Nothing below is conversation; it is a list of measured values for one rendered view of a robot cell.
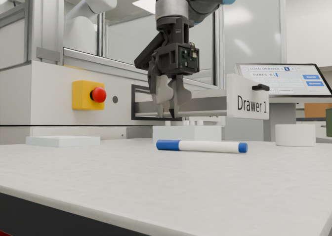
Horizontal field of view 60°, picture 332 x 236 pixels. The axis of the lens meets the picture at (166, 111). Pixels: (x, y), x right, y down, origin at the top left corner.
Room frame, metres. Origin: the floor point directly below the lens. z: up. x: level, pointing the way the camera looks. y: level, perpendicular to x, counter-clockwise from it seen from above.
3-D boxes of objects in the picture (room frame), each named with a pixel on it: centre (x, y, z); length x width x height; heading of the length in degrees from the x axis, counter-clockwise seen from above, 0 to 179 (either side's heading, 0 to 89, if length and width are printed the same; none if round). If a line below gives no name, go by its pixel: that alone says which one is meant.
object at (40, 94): (1.33, 0.38, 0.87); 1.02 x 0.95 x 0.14; 144
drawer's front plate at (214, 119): (1.26, -0.17, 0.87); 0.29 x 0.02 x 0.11; 144
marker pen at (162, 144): (0.42, -0.05, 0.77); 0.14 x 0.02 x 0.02; 60
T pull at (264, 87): (0.81, -0.26, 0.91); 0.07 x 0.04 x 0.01; 144
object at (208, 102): (0.95, -0.07, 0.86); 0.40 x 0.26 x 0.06; 54
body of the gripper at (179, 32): (0.63, -0.02, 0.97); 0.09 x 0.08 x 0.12; 43
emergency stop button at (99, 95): (0.71, 0.17, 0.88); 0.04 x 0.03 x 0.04; 144
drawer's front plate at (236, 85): (0.82, -0.24, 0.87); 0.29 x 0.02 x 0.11; 144
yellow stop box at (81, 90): (0.73, 0.20, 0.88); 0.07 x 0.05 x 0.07; 144
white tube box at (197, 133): (0.62, -0.04, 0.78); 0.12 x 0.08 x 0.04; 43
